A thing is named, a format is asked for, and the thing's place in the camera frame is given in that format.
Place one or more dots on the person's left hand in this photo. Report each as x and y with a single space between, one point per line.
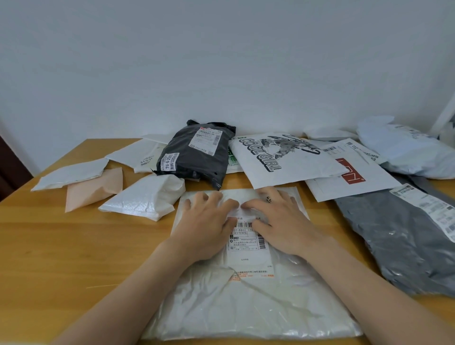
202 231

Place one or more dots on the dark brown door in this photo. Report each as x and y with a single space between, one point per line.
10 170

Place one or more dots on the white mailer with red square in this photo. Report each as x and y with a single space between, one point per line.
359 177

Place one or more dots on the person's right forearm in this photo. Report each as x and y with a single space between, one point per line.
373 295

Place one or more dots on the person's right hand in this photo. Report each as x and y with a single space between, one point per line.
284 227

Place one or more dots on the dark grey flat mailer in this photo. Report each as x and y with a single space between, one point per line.
435 188

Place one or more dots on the bulky white mailer bag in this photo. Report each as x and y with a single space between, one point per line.
408 149

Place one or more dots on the crumpled white bubble mailer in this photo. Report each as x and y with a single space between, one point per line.
145 199

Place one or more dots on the large white translucent mailer bag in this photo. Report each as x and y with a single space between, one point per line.
220 302

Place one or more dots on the person's left forearm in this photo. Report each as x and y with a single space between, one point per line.
135 298

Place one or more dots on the thin white envelope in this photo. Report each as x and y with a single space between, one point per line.
158 138

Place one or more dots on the white frame post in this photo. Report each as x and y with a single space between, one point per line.
442 119

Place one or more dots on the grey mailer bag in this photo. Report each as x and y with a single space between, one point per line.
398 241

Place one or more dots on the person's right thumb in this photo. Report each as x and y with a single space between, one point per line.
258 224

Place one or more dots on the person's right middle finger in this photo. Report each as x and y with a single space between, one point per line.
269 197

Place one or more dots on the white packet with green print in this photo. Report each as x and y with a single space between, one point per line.
233 160

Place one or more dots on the flat white mailer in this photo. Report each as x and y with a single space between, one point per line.
67 176

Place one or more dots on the black mailer bag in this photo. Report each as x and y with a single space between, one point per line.
199 152

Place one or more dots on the peach paper mailer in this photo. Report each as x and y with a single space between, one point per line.
92 192

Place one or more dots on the person's left middle finger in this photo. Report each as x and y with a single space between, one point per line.
213 201

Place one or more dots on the person's left little finger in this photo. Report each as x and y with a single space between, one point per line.
187 207

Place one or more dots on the person's right little finger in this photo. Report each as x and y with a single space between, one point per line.
295 208

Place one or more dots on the white mailer with cartoon print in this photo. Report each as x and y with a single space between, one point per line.
284 167

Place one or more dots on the person's left thumb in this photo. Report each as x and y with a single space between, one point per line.
233 223

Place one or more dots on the white mailer with small label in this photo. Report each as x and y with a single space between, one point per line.
137 154

